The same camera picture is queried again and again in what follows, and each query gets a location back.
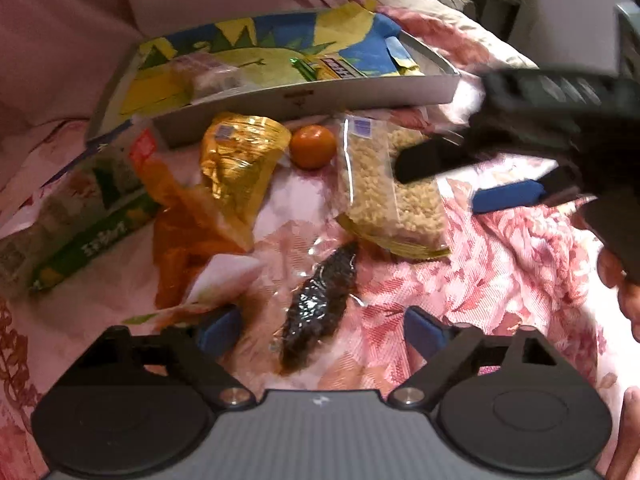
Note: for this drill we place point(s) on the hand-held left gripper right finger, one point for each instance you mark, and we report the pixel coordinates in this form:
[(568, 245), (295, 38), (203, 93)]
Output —
[(422, 332)]

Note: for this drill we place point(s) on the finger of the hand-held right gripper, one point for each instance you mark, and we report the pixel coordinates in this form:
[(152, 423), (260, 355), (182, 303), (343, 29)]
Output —
[(507, 196), (430, 157)]

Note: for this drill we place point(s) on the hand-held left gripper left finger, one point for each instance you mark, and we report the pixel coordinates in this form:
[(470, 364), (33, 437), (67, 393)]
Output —
[(220, 329)]

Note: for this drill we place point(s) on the clear bag of pasta puffs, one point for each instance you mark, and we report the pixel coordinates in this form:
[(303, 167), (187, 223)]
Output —
[(385, 195)]

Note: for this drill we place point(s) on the orange snack packet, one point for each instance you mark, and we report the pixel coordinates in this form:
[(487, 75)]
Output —
[(185, 230)]

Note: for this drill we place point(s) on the grey cardboard box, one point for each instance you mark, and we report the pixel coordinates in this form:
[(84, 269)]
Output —
[(320, 102)]

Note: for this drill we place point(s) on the person's right hand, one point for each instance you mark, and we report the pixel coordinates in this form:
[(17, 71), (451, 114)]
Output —
[(622, 287)]

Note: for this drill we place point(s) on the floral pink bedsheet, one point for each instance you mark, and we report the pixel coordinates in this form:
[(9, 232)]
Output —
[(500, 270)]

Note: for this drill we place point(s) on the dark seaweed vacuum packet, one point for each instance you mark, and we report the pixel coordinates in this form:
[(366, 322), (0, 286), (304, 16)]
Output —
[(320, 300)]

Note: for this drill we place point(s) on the orange mandarin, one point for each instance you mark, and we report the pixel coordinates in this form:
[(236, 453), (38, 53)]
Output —
[(312, 146)]

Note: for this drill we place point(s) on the yellow red snack packet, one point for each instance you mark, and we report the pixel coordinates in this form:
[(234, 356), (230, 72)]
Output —
[(330, 66)]

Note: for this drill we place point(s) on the gold foil snack packet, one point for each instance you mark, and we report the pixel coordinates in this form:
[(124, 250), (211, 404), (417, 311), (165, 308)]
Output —
[(240, 170)]

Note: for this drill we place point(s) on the green seaweed snack packet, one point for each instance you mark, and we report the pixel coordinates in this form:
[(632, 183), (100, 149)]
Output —
[(85, 220)]

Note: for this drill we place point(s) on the colourful printed box liner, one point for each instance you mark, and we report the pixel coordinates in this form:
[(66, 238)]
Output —
[(260, 42)]

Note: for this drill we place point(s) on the clear wrapped snack packet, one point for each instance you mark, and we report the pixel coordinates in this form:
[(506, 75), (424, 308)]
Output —
[(210, 74)]

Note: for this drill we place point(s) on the pink curtain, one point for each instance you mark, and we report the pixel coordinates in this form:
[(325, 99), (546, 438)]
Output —
[(100, 15)]

